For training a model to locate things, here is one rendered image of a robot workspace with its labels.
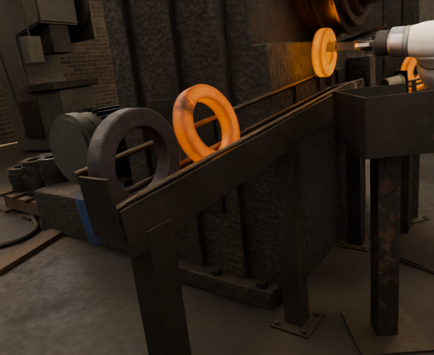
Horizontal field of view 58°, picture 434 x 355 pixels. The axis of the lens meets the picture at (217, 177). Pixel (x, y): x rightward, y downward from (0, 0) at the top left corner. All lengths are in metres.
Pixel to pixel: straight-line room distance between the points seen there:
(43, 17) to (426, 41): 4.64
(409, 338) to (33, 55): 4.74
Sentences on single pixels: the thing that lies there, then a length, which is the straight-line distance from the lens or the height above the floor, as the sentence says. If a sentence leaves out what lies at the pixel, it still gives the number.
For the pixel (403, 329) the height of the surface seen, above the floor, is 0.01.
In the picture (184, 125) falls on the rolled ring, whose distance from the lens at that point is 0.80.
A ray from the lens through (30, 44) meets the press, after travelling 5.22.
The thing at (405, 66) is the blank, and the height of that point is 0.73.
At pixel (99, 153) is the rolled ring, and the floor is 0.71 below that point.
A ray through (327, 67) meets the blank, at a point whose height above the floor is 0.78.
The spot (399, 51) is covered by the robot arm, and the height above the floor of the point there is 0.81.
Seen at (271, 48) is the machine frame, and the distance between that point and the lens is 1.22.
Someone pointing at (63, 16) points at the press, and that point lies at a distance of 5.58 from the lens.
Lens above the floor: 0.82
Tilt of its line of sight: 16 degrees down
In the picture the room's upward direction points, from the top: 7 degrees counter-clockwise
